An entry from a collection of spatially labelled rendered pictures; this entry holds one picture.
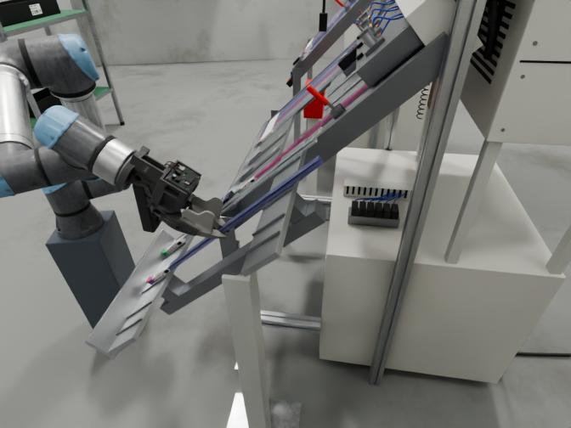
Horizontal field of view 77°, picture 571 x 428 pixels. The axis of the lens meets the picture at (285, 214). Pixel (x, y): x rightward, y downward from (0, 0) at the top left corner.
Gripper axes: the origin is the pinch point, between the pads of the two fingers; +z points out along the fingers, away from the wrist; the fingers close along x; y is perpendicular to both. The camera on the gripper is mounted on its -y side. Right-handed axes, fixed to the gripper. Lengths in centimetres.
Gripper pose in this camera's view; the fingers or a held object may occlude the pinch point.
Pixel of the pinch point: (220, 233)
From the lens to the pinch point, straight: 71.0
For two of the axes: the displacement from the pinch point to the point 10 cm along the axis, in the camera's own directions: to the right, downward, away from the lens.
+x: 1.8, -5.8, 8.0
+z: 8.3, 5.2, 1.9
